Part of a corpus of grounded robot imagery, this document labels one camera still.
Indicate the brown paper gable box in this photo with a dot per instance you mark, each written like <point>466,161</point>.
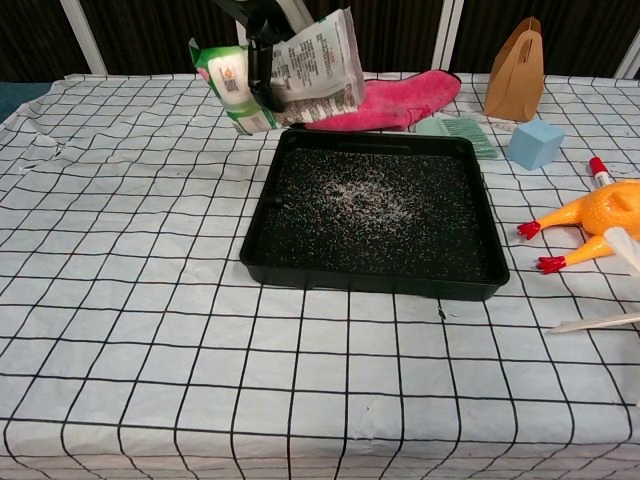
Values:
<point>515,80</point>

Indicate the white black checked tablecloth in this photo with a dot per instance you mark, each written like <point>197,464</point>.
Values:
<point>150,300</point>

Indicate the white green food bag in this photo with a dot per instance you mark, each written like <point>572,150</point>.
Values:
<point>315,65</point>

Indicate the black square plastic tray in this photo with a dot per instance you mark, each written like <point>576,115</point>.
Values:
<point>370,215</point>

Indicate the orange rubber chicken toy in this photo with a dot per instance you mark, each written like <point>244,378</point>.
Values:
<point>600,210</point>

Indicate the mint green hand brush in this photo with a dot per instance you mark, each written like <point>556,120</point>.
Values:
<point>465,132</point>

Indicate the white marker with red cap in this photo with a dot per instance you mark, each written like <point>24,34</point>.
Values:
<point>599,172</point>

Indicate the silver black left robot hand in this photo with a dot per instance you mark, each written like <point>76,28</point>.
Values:
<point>260,55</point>

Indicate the light blue foam cube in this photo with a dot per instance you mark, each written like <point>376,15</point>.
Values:
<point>535,145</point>

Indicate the clear plastic ruler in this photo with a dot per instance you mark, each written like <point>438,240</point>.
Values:
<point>495,123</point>

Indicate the pink microfibre cloth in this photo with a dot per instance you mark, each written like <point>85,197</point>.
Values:
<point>405,100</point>

